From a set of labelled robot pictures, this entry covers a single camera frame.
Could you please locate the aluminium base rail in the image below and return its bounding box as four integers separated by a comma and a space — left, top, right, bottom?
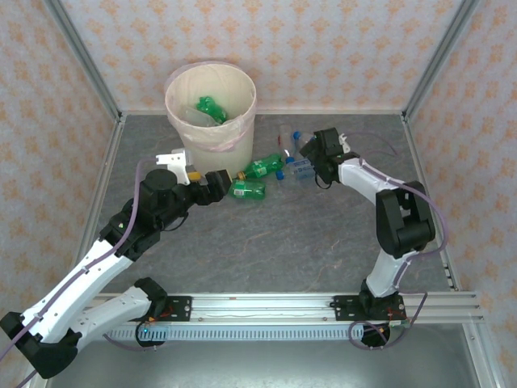
82, 293, 485, 325

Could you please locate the cream plastic bin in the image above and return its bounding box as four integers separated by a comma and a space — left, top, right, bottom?
164, 60, 258, 182

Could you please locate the clear bottle purple label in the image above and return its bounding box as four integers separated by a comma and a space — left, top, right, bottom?
179, 104, 219, 128

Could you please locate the clear bottle red label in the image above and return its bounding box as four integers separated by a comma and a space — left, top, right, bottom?
277, 124, 296, 165

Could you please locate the pink plastic bin liner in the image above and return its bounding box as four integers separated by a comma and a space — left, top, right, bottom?
164, 60, 258, 154

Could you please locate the blue label bottle blue cap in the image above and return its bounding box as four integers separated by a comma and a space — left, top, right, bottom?
292, 129, 320, 158

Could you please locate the aluminium table edge rail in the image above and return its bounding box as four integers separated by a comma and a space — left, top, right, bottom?
22, 115, 127, 388
401, 115, 500, 388
120, 108, 405, 117

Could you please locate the grey slotted cable duct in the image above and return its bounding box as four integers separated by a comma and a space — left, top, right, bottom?
107, 326, 391, 343

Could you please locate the green plastic bottle yellow cap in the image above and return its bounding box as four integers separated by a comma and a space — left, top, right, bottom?
229, 180, 267, 201
195, 95, 229, 125
236, 153, 286, 182

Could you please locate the crushed clear bottle blue cap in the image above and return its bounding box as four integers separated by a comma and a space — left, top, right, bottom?
275, 157, 320, 182

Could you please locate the aluminium frame post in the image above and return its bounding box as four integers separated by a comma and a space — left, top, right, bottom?
401, 0, 481, 118
42, 0, 123, 122

